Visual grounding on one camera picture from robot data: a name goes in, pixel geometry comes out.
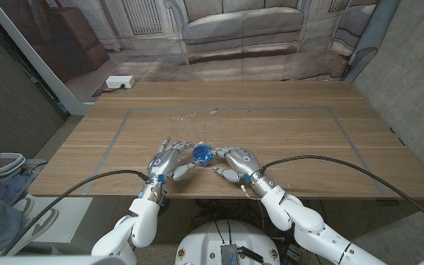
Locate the white frame post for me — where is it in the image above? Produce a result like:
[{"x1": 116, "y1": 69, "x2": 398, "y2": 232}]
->
[{"x1": 0, "y1": 0, "x2": 93, "y2": 116}]

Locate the blue bowl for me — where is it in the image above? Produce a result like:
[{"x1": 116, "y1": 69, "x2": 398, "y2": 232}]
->
[{"x1": 192, "y1": 144, "x2": 215, "y2": 166}]

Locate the printed sofa backdrop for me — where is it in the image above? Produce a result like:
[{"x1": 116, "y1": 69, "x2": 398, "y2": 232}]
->
[{"x1": 0, "y1": 0, "x2": 382, "y2": 105}]

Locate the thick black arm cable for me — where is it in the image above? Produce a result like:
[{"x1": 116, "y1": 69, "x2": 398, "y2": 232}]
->
[
  {"x1": 261, "y1": 155, "x2": 424, "y2": 233},
  {"x1": 0, "y1": 169, "x2": 150, "y2": 257}
]

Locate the white table leg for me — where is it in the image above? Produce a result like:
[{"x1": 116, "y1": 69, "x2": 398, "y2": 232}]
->
[{"x1": 309, "y1": 199, "x2": 325, "y2": 218}]

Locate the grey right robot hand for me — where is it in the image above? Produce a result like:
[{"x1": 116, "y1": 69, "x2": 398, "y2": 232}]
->
[{"x1": 211, "y1": 146, "x2": 275, "y2": 198}]

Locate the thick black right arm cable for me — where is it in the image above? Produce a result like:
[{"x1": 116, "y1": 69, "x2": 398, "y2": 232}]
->
[{"x1": 261, "y1": 155, "x2": 424, "y2": 233}]

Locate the blue grey rolled backdrop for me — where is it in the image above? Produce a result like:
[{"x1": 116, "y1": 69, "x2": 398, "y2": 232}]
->
[{"x1": 344, "y1": 0, "x2": 400, "y2": 82}]

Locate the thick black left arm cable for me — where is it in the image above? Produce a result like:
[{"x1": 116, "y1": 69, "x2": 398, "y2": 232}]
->
[{"x1": 0, "y1": 169, "x2": 150, "y2": 257}]

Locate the blue fabric pile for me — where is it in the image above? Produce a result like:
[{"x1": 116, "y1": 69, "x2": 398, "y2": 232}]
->
[{"x1": 0, "y1": 171, "x2": 38, "y2": 199}]

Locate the white basket with orange item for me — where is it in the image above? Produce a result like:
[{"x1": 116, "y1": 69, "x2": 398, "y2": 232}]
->
[{"x1": 0, "y1": 152, "x2": 27, "y2": 177}]

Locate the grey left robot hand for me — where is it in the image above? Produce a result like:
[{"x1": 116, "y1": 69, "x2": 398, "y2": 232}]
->
[{"x1": 138, "y1": 136, "x2": 198, "y2": 202}]

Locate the white power strip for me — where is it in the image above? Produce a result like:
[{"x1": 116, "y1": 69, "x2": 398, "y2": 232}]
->
[{"x1": 105, "y1": 75, "x2": 136, "y2": 89}]

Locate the white robot torso base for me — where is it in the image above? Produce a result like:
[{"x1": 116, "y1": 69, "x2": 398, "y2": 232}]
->
[{"x1": 174, "y1": 219, "x2": 282, "y2": 265}]

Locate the clear cellophane sheet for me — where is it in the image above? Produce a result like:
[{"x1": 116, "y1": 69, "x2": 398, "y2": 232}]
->
[{"x1": 171, "y1": 110, "x2": 220, "y2": 167}]

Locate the white grey sneaker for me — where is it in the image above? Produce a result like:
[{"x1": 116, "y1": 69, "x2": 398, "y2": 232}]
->
[{"x1": 0, "y1": 208, "x2": 59, "y2": 255}]

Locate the grey finned electronics box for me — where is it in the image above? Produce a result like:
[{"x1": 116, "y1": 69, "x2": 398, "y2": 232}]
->
[{"x1": 220, "y1": 244, "x2": 239, "y2": 265}]

